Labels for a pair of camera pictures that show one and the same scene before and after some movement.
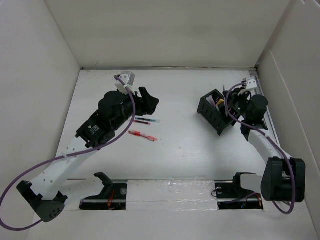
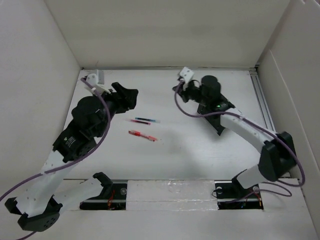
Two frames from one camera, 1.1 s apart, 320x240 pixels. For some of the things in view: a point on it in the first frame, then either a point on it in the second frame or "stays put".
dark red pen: x=142 y=122 stays put
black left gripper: x=145 y=103 -> x=125 y=100
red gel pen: x=136 y=133 stays put
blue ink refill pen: x=147 y=120 stays put
